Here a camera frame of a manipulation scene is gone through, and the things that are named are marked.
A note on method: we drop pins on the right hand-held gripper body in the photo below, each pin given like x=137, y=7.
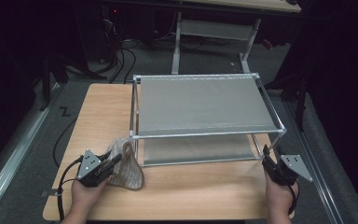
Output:
x=279, y=175

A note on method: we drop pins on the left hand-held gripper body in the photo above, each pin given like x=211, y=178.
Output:
x=98, y=175

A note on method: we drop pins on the striped beige towel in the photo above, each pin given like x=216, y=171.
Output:
x=130, y=174

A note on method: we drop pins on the metal two-tier shelf rack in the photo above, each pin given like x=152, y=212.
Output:
x=205, y=105

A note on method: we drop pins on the person's right hand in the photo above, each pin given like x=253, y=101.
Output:
x=279, y=199

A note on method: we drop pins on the person's left hand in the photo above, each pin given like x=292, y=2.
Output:
x=85, y=199

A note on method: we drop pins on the grey tape piece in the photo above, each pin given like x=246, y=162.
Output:
x=46, y=193

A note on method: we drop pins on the black metal stand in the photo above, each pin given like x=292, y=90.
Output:
x=300, y=105
x=45, y=90

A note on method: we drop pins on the black zigzag tape mark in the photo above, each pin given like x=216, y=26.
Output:
x=64, y=111

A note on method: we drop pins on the small red object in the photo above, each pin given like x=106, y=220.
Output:
x=267, y=44

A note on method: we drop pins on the dark computer tower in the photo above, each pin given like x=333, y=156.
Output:
x=108, y=28

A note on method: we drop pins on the desk with white metal legs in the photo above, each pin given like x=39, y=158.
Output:
x=214, y=29

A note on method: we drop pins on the metal floor rail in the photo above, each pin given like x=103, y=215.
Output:
x=15, y=155
x=324, y=202

